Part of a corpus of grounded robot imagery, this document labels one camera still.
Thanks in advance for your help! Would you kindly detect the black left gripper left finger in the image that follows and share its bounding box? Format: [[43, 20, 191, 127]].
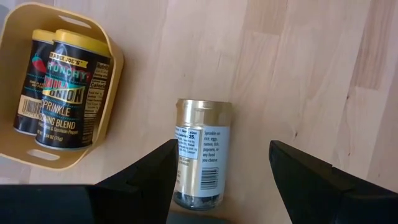
[[95, 139, 180, 224]]

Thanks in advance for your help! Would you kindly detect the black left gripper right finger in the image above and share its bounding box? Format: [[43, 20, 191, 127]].
[[269, 140, 333, 224]]

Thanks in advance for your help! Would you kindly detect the gold-lidded jar white label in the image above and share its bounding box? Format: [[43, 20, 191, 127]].
[[172, 98, 233, 212]]

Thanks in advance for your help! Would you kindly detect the black tin colourful onion print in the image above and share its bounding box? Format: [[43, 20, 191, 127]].
[[34, 29, 113, 151]]

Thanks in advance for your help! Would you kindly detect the black tin red pepper print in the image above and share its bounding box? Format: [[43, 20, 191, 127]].
[[12, 29, 55, 136]]

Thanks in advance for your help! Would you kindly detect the small yellow plastic bin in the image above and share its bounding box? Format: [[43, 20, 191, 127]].
[[0, 2, 124, 171]]

